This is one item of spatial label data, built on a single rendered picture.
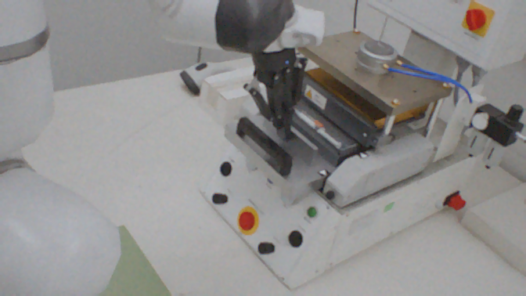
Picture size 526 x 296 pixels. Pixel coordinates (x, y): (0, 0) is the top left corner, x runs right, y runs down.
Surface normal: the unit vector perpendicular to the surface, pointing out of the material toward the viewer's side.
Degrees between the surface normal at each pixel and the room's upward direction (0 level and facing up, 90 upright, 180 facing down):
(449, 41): 90
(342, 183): 40
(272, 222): 65
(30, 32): 86
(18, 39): 84
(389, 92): 0
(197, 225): 0
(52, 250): 29
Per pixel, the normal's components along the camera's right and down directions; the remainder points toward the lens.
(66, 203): 0.36, -0.78
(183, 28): -0.37, 0.67
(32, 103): 0.89, 0.32
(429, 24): -0.79, 0.26
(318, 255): 0.60, 0.55
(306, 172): 0.15, -0.80
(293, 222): -0.65, -0.10
